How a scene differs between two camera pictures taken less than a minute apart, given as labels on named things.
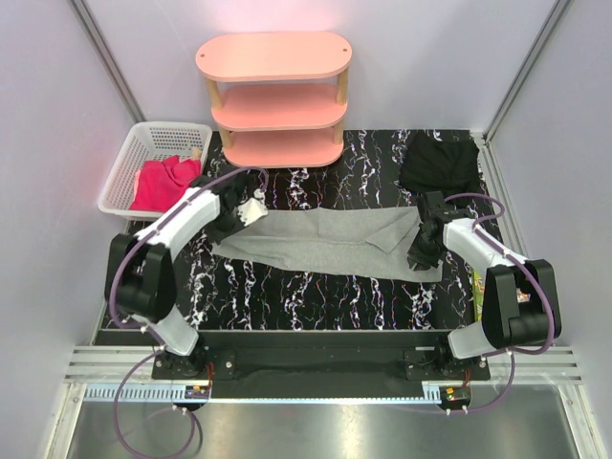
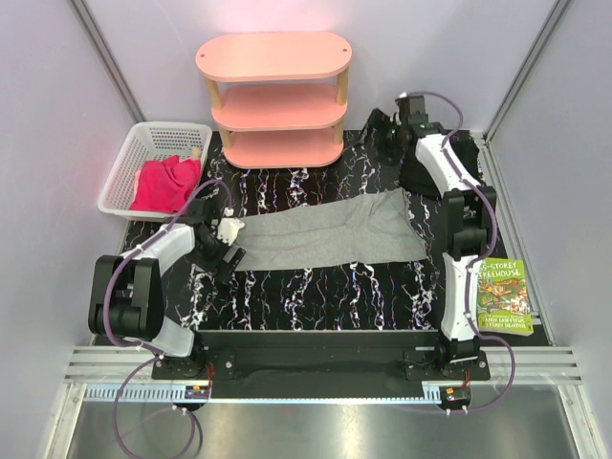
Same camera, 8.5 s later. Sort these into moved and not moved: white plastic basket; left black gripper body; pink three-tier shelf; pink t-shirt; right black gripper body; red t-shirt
Moved: right black gripper body; left black gripper body
Not moved: red t-shirt; pink three-tier shelf; pink t-shirt; white plastic basket
